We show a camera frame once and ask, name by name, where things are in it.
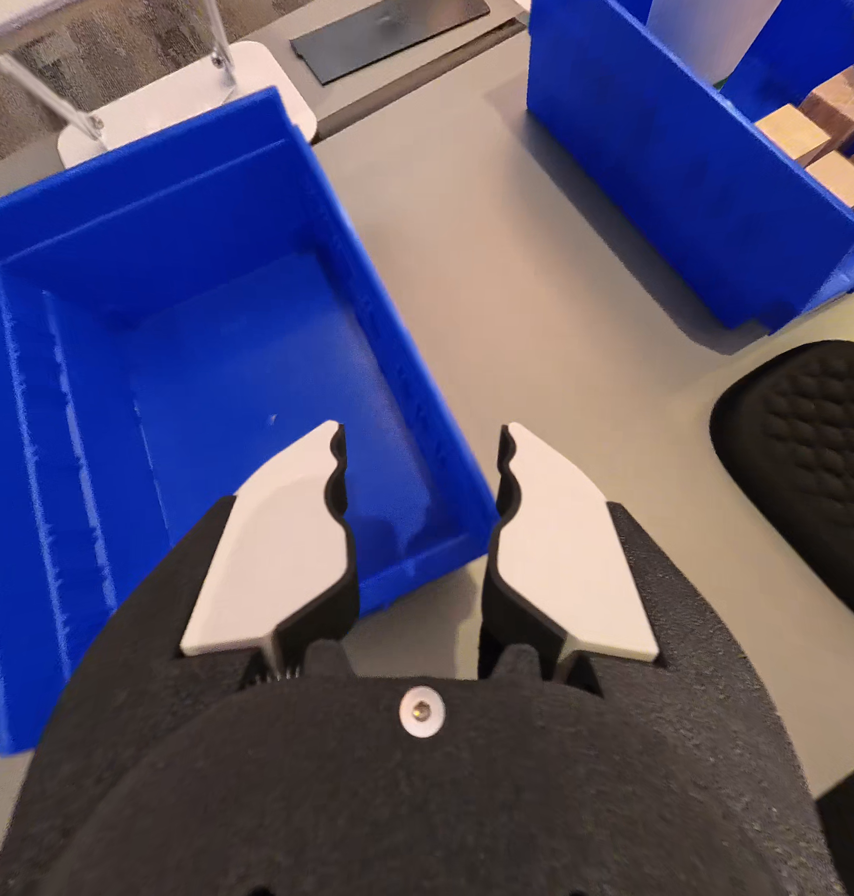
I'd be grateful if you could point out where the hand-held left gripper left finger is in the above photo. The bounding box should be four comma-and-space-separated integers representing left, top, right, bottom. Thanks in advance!
179, 420, 361, 676

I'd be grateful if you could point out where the stack of white cups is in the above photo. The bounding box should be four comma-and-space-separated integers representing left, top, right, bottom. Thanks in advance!
647, 0, 783, 88

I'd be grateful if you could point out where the dark inset table panel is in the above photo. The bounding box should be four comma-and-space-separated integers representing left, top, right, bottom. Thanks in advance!
290, 0, 491, 86

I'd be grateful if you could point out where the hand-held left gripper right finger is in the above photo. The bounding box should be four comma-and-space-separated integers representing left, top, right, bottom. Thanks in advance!
479, 421, 662, 681

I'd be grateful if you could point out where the black padded wrist rest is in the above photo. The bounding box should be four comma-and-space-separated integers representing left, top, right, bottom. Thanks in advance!
708, 341, 854, 631

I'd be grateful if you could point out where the blue plastic bin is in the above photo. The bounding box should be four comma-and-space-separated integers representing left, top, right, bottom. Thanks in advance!
0, 85, 501, 757
527, 0, 854, 333

